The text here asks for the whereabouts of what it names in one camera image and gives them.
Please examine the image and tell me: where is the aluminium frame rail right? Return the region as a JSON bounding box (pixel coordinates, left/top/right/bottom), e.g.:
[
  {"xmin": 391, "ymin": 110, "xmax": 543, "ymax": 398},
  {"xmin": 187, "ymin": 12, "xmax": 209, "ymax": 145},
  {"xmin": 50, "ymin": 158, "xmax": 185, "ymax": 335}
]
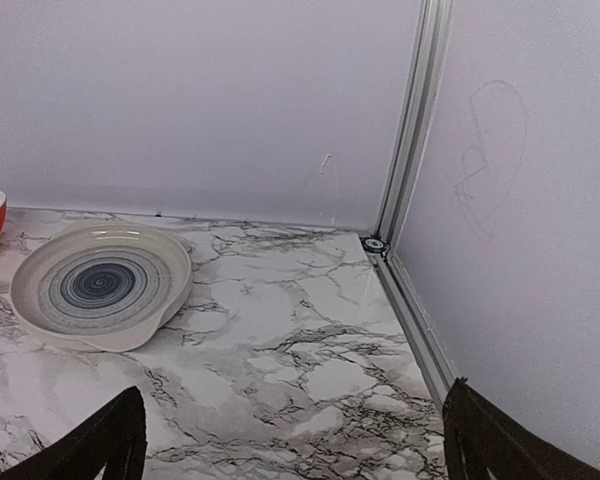
[{"xmin": 374, "ymin": 249, "xmax": 460, "ymax": 412}]

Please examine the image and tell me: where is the aluminium frame post right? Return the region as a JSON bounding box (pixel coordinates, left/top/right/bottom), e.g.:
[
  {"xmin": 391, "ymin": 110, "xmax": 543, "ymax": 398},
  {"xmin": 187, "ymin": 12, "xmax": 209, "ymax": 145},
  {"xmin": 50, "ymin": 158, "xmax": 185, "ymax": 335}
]
[{"xmin": 375, "ymin": 1, "xmax": 453, "ymax": 244}]

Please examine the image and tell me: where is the white plate with blue spiral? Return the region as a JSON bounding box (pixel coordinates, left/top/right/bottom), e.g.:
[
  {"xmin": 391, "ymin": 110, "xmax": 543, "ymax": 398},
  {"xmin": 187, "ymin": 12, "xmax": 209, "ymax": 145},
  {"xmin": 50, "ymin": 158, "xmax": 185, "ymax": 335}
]
[{"xmin": 10, "ymin": 221, "xmax": 193, "ymax": 353}]

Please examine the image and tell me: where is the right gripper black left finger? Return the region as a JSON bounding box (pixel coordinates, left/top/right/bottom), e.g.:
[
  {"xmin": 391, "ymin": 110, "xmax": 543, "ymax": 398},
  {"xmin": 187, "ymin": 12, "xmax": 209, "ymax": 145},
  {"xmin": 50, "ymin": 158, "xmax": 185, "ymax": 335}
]
[{"xmin": 0, "ymin": 386, "xmax": 147, "ymax": 480}]

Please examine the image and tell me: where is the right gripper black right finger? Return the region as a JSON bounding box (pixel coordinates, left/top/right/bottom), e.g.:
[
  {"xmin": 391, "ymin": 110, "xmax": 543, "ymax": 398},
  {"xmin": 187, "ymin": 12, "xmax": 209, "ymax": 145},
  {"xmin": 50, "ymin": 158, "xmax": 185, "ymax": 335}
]
[{"xmin": 443, "ymin": 377, "xmax": 600, "ymax": 479}]

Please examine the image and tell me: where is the black corner bolt bracket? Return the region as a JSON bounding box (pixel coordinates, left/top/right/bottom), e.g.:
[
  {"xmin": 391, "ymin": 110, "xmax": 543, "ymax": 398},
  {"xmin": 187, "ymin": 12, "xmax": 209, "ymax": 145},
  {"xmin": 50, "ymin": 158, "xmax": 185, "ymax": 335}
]
[{"xmin": 361, "ymin": 236, "xmax": 390, "ymax": 256}]

